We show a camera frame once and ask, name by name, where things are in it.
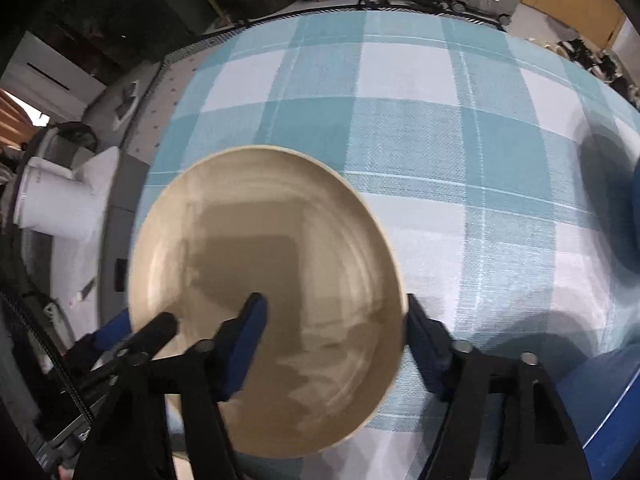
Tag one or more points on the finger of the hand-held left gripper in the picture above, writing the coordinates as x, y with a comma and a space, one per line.
152, 332
112, 330

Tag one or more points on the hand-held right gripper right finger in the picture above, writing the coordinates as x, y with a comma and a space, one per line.
425, 355

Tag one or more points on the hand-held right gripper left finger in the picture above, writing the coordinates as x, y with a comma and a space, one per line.
242, 345

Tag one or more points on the beige round plate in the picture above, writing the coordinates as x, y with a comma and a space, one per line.
300, 260

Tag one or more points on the large blue bowl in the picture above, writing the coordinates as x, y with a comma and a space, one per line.
600, 390

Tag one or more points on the white kettle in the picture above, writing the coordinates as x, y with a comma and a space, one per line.
55, 200

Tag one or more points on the grey white appliance unit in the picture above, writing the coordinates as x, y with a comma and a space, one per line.
125, 185

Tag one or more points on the teal checked tablecloth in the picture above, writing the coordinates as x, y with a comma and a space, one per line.
425, 135

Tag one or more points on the wooden slatted panel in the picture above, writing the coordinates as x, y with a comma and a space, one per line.
15, 120

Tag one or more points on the white cabinet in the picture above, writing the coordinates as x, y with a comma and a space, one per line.
40, 70

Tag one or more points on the dark glass cabinet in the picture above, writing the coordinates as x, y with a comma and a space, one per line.
100, 20

